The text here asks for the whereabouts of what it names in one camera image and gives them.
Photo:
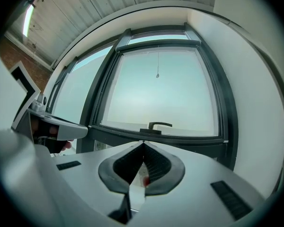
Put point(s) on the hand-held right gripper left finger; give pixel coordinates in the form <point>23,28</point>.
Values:
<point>85,174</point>

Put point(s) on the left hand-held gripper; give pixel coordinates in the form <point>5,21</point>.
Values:
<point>26,98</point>

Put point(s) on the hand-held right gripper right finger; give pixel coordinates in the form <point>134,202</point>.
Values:
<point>198,174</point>

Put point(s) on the person's left hand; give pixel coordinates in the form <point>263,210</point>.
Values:
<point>66,146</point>

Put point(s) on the person's right hand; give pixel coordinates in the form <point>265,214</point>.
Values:
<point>146,181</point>

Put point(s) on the long ceiling light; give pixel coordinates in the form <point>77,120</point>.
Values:
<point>28,20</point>

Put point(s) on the black window frame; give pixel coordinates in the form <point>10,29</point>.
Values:
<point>92,103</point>

